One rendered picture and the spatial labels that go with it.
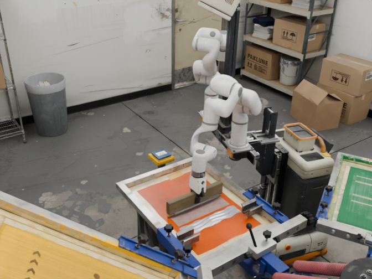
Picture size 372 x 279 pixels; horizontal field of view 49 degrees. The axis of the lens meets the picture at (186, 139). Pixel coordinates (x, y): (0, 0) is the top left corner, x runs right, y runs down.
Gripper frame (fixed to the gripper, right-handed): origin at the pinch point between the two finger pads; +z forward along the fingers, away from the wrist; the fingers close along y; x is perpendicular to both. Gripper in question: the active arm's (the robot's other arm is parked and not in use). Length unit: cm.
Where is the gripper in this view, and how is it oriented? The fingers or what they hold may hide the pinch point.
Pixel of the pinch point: (195, 197)
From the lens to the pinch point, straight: 226.2
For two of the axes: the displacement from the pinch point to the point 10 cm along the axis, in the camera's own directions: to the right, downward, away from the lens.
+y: -5.7, -4.0, 7.2
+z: -0.7, 9.0, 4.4
